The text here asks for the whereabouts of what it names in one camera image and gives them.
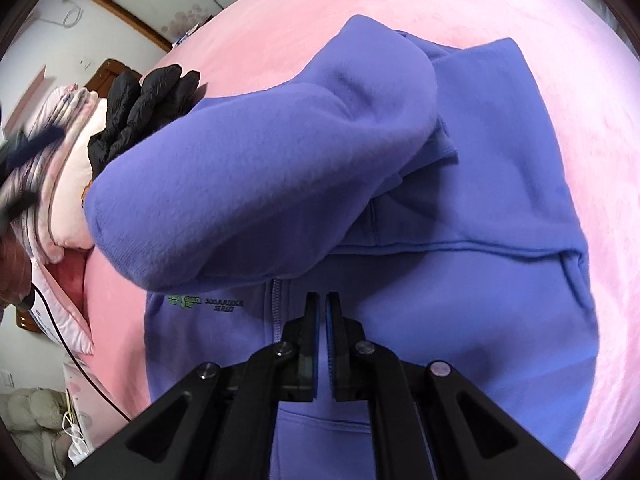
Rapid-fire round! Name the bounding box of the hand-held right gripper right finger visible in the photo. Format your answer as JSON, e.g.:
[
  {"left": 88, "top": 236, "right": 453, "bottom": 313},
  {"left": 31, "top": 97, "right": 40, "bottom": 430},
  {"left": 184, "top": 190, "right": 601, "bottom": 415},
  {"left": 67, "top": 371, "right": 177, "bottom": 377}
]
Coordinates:
[{"left": 325, "top": 292, "right": 581, "bottom": 480}]

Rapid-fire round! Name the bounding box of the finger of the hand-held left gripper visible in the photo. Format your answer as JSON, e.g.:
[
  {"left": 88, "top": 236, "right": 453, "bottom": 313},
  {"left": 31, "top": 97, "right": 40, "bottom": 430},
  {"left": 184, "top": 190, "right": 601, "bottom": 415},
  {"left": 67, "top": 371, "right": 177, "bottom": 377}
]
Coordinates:
[
  {"left": 0, "top": 192, "right": 41, "bottom": 223},
  {"left": 7, "top": 125, "right": 66, "bottom": 168}
]

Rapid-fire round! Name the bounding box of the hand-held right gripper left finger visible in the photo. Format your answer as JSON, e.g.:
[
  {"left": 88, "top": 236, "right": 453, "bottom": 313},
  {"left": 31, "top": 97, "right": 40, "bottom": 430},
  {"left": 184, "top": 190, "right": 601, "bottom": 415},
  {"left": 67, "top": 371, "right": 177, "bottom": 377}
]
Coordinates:
[{"left": 65, "top": 291, "right": 321, "bottom": 480}]

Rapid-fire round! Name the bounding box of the purple zip hoodie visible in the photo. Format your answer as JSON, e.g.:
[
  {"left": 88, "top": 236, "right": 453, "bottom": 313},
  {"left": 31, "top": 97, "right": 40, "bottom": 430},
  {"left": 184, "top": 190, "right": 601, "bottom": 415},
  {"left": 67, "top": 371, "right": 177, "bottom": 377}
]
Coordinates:
[{"left": 82, "top": 14, "right": 601, "bottom": 461}]

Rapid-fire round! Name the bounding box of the folded striped pastel quilt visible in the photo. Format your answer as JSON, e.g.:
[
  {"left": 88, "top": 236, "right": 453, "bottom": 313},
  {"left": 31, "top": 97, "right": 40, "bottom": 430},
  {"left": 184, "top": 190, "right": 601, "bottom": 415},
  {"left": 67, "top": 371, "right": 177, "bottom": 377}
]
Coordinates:
[{"left": 10, "top": 85, "right": 98, "bottom": 261}]

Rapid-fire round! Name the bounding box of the folded pink flower quilt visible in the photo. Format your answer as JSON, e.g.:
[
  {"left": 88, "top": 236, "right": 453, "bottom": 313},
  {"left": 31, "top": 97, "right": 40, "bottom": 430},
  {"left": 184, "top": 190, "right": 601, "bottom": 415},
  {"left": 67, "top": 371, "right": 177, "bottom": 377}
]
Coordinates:
[{"left": 47, "top": 97, "right": 108, "bottom": 261}]

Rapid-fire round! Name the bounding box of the dark wooden headboard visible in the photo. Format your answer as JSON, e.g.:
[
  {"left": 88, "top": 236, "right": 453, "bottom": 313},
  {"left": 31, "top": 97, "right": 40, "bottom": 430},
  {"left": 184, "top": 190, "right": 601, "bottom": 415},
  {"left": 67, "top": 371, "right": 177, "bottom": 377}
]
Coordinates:
[{"left": 82, "top": 59, "right": 132, "bottom": 98}]

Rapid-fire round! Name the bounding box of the pink pillow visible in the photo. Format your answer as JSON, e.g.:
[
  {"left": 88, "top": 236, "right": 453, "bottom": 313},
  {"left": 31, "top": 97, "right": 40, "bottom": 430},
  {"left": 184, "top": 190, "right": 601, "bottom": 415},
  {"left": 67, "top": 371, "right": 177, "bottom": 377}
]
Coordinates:
[{"left": 30, "top": 255, "right": 96, "bottom": 356}]

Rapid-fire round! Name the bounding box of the black puffer jacket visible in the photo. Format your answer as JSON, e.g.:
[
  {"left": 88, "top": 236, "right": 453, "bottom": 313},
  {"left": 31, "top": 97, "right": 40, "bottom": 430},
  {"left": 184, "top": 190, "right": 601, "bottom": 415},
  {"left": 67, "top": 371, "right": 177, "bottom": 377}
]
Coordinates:
[{"left": 87, "top": 64, "right": 202, "bottom": 181}]

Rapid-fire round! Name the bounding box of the cream cloth bundle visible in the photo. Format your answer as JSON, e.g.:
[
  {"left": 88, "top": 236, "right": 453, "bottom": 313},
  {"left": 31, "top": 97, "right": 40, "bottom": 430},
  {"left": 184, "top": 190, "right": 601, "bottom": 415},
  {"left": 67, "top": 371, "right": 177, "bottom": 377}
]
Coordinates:
[{"left": 0, "top": 387, "right": 68, "bottom": 433}]

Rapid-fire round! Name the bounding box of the pink bed blanket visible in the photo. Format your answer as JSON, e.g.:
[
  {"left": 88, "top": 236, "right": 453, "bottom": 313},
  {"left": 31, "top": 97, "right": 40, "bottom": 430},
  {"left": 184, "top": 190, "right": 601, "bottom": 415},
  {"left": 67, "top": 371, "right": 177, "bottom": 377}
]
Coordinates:
[{"left": 82, "top": 0, "right": 640, "bottom": 476}]

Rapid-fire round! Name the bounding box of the black cable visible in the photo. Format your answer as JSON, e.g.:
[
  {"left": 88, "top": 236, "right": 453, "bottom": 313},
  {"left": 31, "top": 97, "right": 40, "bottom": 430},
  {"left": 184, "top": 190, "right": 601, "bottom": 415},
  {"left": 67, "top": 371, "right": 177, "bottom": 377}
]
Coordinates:
[{"left": 30, "top": 287, "right": 132, "bottom": 421}]

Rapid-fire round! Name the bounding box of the white cable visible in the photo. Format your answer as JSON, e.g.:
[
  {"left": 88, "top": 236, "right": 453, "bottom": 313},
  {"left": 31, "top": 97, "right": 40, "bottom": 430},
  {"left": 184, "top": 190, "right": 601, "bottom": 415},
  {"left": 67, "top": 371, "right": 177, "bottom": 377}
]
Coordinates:
[{"left": 62, "top": 395, "right": 88, "bottom": 461}]

